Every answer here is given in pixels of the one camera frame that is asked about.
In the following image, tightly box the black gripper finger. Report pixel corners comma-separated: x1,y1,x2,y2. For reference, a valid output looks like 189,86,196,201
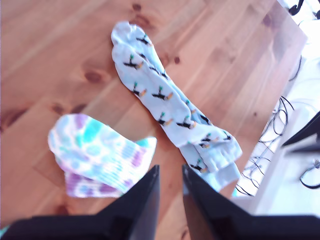
281,116,320,147
182,164,251,240
291,144,320,155
96,164,161,240

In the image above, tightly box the pastel tie-dye sock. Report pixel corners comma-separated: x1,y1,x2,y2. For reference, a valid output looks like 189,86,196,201
47,113,158,200

